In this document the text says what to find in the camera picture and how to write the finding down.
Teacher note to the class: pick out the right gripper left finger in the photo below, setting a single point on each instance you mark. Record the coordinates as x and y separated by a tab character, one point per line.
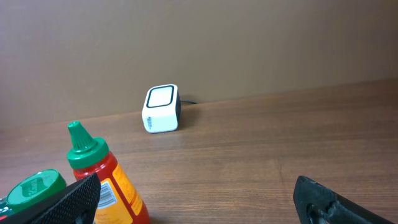
76	204

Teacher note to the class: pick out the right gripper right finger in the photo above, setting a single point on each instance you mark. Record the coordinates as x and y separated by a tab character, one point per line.
316	203

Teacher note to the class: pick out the green lid jar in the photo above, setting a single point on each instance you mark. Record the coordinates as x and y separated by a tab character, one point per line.
34	189

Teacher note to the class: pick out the red sauce bottle green cap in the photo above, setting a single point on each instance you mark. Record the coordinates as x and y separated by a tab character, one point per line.
119	201

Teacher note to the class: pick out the green 3M gloves packet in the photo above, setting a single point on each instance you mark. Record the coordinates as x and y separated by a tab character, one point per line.
5	210

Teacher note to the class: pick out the white barcode scanner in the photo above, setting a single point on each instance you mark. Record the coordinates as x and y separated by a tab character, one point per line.
162	108

